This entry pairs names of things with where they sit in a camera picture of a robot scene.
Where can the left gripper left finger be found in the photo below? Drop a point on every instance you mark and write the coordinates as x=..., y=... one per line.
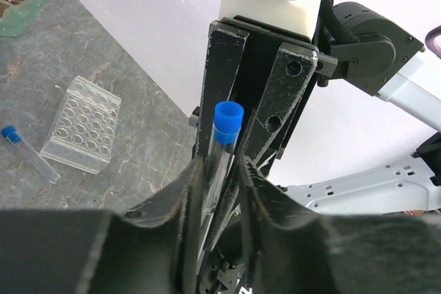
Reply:
x=151, y=248

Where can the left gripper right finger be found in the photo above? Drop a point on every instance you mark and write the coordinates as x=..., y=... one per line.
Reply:
x=291, y=249

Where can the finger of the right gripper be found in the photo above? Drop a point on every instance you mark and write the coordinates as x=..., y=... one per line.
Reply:
x=223, y=81
x=275, y=80

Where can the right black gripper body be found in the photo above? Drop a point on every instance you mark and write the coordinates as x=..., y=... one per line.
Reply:
x=261, y=38

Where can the blue cap test tube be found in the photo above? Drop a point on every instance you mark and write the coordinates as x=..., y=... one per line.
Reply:
x=11, y=134
x=227, y=122

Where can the clear test tube rack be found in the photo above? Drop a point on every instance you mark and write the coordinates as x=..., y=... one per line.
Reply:
x=83, y=130

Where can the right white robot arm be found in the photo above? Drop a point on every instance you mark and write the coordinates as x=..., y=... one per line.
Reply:
x=379, y=58

